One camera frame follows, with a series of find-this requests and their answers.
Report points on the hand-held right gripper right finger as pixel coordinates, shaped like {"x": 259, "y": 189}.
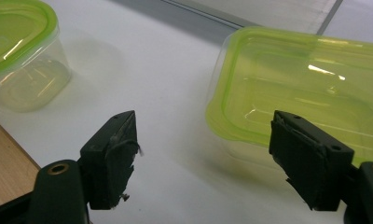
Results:
{"x": 309, "y": 161}

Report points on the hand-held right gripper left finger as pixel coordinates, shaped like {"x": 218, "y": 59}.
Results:
{"x": 110, "y": 161}

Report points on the rectangular clear container green lid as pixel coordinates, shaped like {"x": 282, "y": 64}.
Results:
{"x": 299, "y": 77}

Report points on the oval clear container green lid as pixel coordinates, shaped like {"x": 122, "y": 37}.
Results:
{"x": 23, "y": 62}

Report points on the wooden board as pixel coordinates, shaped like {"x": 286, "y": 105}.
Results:
{"x": 6, "y": 161}

